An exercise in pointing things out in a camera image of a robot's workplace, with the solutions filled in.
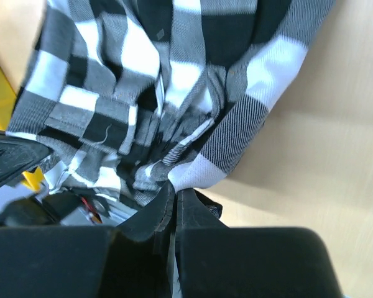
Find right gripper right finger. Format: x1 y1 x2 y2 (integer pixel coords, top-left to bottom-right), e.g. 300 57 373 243
176 189 227 230

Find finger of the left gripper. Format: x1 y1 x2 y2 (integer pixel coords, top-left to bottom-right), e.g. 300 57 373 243
0 131 52 187

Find yellow plastic bin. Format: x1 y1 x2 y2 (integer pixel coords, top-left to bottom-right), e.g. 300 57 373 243
0 46 46 192

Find black white checkered shirt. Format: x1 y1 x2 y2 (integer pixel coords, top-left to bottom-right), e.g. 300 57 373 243
6 1 334 210

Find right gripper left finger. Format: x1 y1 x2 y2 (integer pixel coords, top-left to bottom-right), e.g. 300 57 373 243
116 181 177 243

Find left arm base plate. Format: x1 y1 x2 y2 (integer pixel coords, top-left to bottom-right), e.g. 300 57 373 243
0 191 136 227

